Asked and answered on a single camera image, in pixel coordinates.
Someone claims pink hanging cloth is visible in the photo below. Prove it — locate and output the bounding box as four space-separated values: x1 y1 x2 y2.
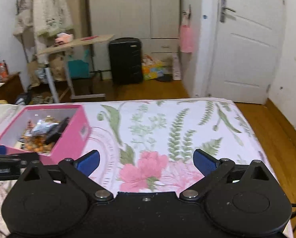
179 14 193 53

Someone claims white rolling side table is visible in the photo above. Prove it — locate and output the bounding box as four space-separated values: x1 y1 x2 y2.
36 35 114 101

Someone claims mixed nuts clear bag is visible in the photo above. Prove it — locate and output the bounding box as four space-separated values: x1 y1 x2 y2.
19 135 55 154

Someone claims silver snack packet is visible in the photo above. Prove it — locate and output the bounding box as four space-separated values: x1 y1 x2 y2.
31 119 59 136

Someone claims black gold cracker packet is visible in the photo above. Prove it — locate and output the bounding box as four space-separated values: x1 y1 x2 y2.
44 117 69 145

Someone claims black suitcase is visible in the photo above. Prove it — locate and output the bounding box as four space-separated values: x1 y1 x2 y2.
108 38 143 85

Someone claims white wardrobe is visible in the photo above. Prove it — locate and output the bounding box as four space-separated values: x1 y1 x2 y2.
86 0 182 80

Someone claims pink cardboard box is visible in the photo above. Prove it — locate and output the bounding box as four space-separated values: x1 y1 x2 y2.
0 104 90 165

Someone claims white knitted cardigan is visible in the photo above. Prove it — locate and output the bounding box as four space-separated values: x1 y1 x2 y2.
33 0 74 52

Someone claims teal bag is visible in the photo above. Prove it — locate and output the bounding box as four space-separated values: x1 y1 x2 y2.
67 49 90 79

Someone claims colourful cardboard box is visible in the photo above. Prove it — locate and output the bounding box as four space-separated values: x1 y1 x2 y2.
141 54 172 81

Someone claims white door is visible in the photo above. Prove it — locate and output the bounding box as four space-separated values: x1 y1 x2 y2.
208 0 284 104

